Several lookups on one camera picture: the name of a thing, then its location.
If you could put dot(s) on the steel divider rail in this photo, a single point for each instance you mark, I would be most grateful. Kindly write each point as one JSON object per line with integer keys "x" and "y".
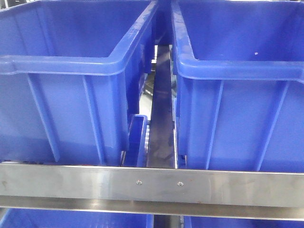
{"x": 161, "y": 152}

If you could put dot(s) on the blue bin far left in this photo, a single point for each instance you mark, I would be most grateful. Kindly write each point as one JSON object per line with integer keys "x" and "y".
{"x": 71, "y": 74}

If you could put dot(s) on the steel shelf front rail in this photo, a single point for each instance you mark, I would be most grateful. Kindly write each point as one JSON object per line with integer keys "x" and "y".
{"x": 222, "y": 194}

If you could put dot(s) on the blue lower bin left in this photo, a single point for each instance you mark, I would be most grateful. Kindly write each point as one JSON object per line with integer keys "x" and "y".
{"x": 37, "y": 218}

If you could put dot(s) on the blue lower bin centre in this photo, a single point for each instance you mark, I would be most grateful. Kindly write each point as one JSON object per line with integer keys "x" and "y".
{"x": 209, "y": 222}

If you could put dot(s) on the blue plastic bin centre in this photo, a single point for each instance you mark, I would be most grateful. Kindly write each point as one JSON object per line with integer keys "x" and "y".
{"x": 240, "y": 84}

